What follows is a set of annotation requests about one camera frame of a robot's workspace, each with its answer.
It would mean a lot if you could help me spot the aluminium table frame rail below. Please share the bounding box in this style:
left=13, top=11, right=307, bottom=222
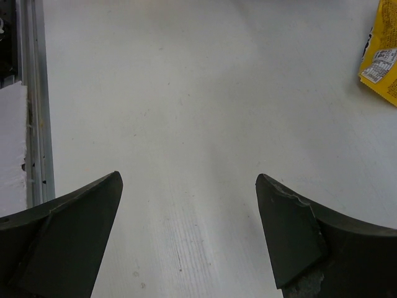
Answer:
left=1, top=1, right=55, bottom=208

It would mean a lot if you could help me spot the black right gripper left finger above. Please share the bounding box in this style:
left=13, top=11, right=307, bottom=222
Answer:
left=1, top=171, right=123, bottom=297

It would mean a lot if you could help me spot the yellow snack packet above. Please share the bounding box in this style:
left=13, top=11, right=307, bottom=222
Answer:
left=359, top=0, right=396, bottom=106

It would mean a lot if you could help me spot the white foam board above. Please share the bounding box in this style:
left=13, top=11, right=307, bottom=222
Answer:
left=0, top=82, right=27, bottom=217

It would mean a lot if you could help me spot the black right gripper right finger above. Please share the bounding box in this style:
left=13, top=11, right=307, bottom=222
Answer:
left=256, top=174, right=396, bottom=297

